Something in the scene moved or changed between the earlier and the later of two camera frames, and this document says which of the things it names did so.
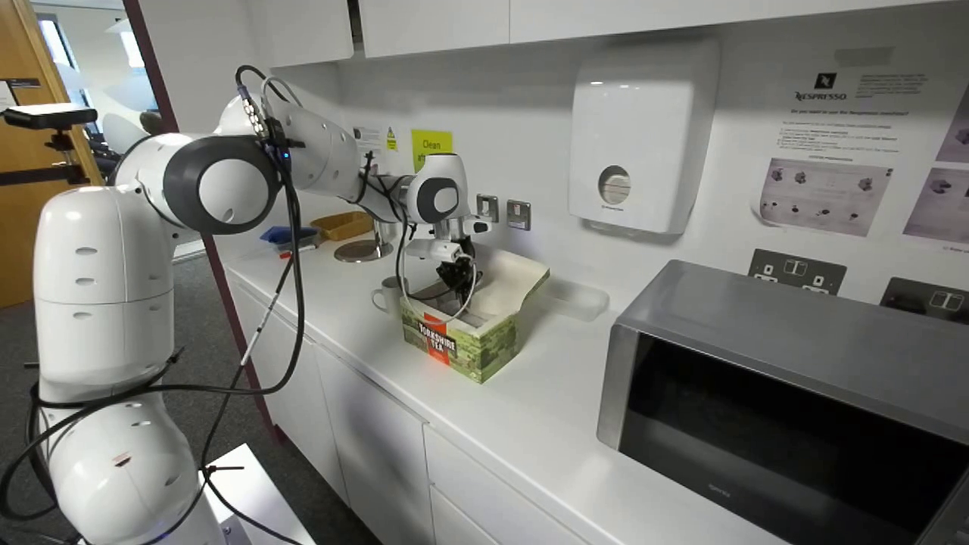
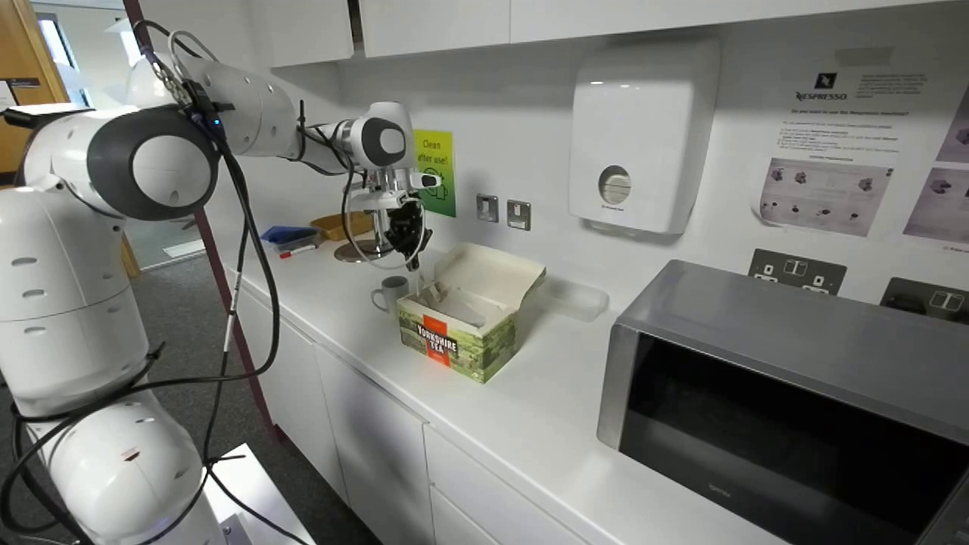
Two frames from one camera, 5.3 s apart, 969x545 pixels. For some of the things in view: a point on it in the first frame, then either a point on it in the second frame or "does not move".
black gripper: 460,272 → 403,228
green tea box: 478,331 does not move
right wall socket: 518,212 does not move
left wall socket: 488,207 does not move
